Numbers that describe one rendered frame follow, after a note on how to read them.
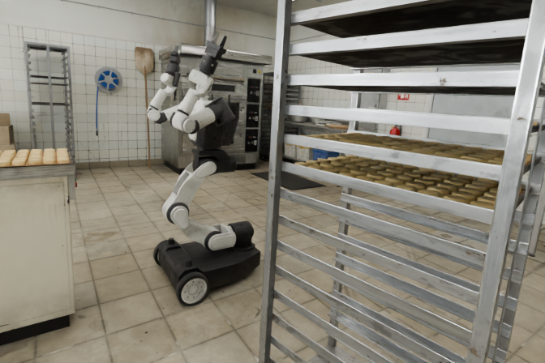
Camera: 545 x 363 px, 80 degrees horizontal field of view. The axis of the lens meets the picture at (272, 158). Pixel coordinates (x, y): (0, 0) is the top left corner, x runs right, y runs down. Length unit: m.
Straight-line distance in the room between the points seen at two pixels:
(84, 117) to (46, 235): 4.20
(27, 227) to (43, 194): 0.17
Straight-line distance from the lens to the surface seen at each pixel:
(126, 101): 6.10
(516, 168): 0.73
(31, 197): 1.91
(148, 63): 6.13
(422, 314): 0.91
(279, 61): 1.01
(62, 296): 2.12
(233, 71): 5.62
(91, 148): 6.09
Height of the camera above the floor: 1.25
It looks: 10 degrees down
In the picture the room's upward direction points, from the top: 3 degrees clockwise
